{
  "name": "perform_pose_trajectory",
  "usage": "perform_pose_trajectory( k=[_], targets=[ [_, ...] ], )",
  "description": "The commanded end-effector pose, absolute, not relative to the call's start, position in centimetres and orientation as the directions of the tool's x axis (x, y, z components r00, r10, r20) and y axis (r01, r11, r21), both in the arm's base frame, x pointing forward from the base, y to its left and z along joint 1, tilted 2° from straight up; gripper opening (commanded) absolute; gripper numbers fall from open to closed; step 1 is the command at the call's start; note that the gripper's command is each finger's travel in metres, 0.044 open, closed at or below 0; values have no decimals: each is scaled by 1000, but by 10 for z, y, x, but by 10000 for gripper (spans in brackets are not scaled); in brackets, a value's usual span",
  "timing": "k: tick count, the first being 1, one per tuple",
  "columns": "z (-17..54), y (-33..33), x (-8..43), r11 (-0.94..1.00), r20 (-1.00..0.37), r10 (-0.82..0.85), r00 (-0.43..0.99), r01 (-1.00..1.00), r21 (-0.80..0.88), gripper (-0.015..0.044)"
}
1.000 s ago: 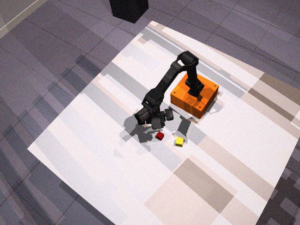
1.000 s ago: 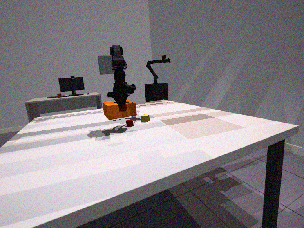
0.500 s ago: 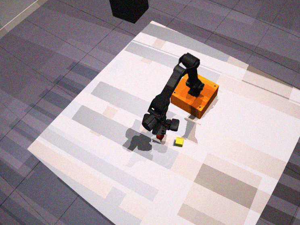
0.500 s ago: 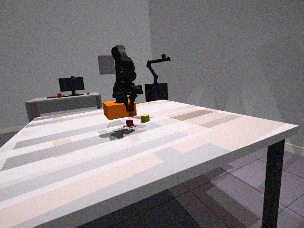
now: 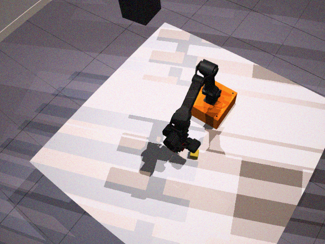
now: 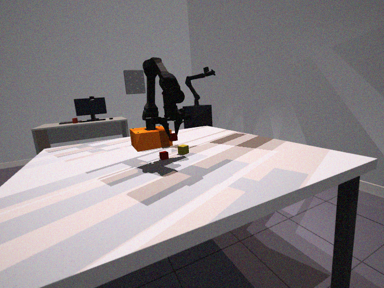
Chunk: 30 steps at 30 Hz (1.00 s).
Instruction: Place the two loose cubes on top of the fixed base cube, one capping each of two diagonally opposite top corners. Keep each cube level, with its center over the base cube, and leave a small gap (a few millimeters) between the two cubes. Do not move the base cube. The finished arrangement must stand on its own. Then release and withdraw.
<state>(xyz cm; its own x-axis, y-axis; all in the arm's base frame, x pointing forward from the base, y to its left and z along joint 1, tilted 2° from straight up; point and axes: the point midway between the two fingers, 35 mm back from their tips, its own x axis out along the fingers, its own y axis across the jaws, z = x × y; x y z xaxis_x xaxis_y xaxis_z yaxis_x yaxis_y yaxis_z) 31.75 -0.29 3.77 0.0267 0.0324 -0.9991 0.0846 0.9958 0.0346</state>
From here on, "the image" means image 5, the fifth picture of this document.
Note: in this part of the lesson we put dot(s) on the yellow cube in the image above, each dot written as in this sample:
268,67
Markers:
194,155

